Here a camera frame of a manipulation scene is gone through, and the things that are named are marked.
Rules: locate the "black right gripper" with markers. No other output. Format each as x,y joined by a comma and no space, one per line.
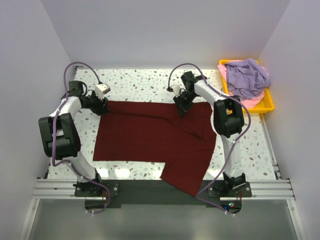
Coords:
182,108

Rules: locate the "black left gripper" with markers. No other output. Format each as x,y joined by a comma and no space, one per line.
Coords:
101,108

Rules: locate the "dark red t shirt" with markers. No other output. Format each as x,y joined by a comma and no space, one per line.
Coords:
155,132

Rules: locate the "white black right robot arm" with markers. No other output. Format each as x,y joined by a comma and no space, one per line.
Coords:
228,122

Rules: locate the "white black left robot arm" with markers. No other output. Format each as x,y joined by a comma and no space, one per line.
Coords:
61,141

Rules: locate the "pink t shirt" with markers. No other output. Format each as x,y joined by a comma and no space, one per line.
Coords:
253,103

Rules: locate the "lavender t shirt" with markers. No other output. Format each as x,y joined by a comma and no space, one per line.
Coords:
246,78

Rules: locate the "yellow plastic bin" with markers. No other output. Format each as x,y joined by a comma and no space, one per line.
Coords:
268,101

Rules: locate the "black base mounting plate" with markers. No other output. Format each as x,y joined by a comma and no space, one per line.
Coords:
116,193

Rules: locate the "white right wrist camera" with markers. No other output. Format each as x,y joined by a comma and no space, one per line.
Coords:
175,89

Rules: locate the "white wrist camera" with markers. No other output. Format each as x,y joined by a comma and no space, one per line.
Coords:
175,89
101,89

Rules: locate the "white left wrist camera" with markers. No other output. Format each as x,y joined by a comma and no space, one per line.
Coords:
101,89

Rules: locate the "aluminium extrusion rail frame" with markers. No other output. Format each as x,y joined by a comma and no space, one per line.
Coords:
262,169

